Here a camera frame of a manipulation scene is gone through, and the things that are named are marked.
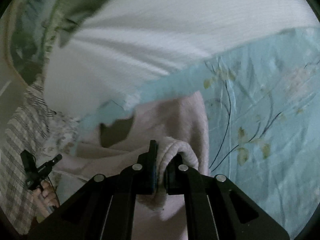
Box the mauve knit sweater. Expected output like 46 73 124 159
56 92 209 239

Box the person's left hand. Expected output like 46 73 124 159
33 180 60 218

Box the plaid checked blanket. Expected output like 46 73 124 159
0 80 81 235

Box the light blue floral bedsheet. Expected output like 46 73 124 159
79 27 319 239

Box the white ribbed pillow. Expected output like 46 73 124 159
43 0 319 117

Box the green floral pillow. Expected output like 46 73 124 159
10 0 108 85

